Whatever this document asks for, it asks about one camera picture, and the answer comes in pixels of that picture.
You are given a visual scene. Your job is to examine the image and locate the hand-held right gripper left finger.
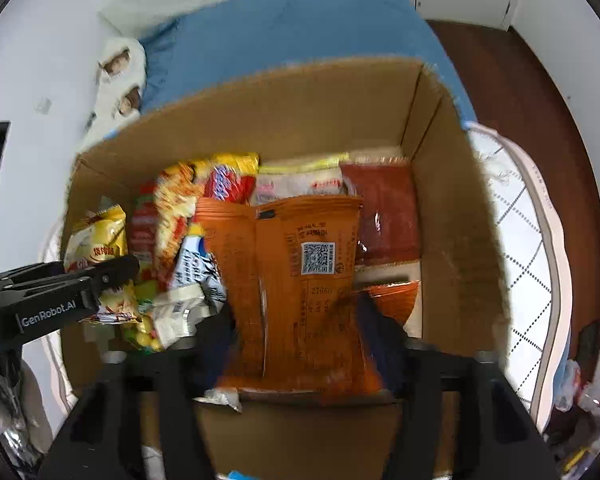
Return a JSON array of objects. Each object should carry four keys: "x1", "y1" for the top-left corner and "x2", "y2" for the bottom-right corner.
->
[{"x1": 37, "y1": 305, "x2": 241, "y2": 480}]

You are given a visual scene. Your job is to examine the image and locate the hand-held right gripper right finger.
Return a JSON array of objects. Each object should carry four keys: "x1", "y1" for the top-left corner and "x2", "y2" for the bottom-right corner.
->
[{"x1": 355, "y1": 295, "x2": 551, "y2": 480}]

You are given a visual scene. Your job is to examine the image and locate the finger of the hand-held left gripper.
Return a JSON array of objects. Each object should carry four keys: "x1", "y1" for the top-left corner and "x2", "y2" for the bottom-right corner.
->
[
  {"x1": 77, "y1": 254, "x2": 142, "y2": 311},
  {"x1": 0, "y1": 260, "x2": 81, "y2": 293}
]

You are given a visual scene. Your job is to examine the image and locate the yellow chips packet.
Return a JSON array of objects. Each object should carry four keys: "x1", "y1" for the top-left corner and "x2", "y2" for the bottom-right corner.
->
[{"x1": 62, "y1": 204, "x2": 142, "y2": 326}]

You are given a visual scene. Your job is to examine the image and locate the long red snack packet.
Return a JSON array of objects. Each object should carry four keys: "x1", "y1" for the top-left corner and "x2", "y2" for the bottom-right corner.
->
[{"x1": 129, "y1": 180, "x2": 162, "y2": 273}]

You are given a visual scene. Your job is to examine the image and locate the green snack packet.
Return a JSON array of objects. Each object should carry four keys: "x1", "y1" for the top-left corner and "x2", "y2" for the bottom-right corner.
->
[{"x1": 120, "y1": 280, "x2": 167, "y2": 353}]

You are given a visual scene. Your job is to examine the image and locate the blue white snack packet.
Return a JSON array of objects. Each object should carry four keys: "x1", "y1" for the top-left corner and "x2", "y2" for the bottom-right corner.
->
[{"x1": 169, "y1": 234, "x2": 227, "y2": 313}]

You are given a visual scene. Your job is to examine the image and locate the orange noodle snack packet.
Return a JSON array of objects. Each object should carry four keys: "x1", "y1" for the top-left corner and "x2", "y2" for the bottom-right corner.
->
[{"x1": 152, "y1": 160, "x2": 207, "y2": 283}]

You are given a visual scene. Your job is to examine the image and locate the orange snack packet white label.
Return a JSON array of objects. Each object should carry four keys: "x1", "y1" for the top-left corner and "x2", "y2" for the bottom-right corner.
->
[{"x1": 195, "y1": 195, "x2": 387, "y2": 407}]

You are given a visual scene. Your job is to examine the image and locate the dark red snack packet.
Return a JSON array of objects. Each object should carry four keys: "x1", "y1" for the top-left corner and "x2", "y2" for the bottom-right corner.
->
[{"x1": 340, "y1": 160, "x2": 422, "y2": 267}]

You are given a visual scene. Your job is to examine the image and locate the clear yellow-edged snack packet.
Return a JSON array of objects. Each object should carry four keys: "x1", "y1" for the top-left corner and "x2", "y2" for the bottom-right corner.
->
[{"x1": 256, "y1": 152, "x2": 352, "y2": 207}]

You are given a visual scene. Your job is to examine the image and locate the cardboard box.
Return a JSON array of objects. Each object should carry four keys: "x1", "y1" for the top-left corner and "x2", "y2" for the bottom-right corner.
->
[{"x1": 60, "y1": 57, "x2": 511, "y2": 480}]

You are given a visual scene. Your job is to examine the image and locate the crumpled silver bag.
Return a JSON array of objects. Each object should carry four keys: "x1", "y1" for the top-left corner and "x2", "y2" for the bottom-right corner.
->
[{"x1": 0, "y1": 372, "x2": 41, "y2": 467}]

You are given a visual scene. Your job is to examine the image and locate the white diamond pattern quilt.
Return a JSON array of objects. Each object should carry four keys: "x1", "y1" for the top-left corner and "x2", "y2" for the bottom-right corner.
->
[{"x1": 40, "y1": 120, "x2": 573, "y2": 480}]

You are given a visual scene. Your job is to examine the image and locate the pile of plastic bags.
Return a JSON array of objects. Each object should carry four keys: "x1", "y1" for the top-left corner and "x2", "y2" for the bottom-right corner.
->
[{"x1": 550, "y1": 355, "x2": 600, "y2": 461}]

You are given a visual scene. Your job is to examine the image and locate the bear print pillow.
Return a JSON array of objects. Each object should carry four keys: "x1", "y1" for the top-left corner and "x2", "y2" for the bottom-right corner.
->
[{"x1": 82, "y1": 35, "x2": 148, "y2": 146}]

